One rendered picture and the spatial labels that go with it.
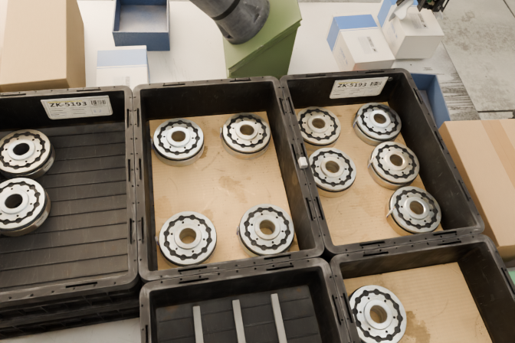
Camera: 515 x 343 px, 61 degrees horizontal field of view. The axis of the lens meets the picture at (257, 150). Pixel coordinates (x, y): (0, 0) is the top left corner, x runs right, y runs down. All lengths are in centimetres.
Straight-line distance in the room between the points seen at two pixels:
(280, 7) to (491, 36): 200
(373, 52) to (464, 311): 70
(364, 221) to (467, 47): 202
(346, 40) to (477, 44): 167
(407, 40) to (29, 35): 97
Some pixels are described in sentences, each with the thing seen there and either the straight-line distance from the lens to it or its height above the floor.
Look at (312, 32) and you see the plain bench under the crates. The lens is 141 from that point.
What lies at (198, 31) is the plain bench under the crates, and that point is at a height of 70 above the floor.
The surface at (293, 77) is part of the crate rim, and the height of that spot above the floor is 93.
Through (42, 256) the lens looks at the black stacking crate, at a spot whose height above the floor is 83.
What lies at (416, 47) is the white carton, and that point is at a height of 76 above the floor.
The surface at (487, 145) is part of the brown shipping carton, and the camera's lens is 109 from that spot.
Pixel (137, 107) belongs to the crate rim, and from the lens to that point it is 87.
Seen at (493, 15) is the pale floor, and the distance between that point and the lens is 314.
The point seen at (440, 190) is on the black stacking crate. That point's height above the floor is 87.
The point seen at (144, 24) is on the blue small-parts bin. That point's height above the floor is 70.
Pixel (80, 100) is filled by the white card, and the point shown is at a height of 91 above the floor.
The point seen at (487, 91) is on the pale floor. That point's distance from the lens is 261.
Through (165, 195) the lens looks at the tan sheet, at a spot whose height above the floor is 83.
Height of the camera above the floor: 160
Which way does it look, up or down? 56 degrees down
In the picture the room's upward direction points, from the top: 11 degrees clockwise
